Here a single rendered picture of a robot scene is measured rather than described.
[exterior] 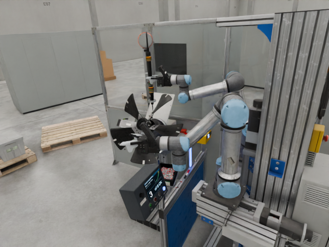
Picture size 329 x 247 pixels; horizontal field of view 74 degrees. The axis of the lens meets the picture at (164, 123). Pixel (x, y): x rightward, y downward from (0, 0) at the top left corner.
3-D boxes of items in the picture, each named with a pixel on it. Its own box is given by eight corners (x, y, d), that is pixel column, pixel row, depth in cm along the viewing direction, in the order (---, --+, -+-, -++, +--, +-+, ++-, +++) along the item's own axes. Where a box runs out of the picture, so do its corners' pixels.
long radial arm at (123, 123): (149, 127, 223) (143, 123, 213) (147, 134, 222) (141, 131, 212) (127, 122, 237) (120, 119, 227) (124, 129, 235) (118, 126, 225)
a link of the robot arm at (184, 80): (189, 86, 166) (189, 75, 162) (176, 86, 169) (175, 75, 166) (192, 84, 173) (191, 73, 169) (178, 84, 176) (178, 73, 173)
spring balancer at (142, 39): (138, 48, 239) (138, 48, 232) (137, 32, 232) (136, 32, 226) (152, 47, 240) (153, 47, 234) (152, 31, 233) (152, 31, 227)
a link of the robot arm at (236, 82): (248, 91, 148) (179, 108, 160) (245, 87, 158) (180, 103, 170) (246, 75, 144) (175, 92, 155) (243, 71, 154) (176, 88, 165)
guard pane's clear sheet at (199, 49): (107, 105, 318) (95, 30, 277) (312, 135, 202) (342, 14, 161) (107, 105, 317) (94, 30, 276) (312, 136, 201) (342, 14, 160)
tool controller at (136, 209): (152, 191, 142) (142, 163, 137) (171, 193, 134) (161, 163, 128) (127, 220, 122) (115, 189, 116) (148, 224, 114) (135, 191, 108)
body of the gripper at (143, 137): (136, 154, 115) (159, 155, 113) (135, 138, 113) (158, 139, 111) (140, 148, 122) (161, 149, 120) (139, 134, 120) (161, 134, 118)
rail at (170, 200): (202, 154, 224) (203, 147, 220) (206, 155, 222) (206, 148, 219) (158, 217, 152) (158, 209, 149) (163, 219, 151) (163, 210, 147)
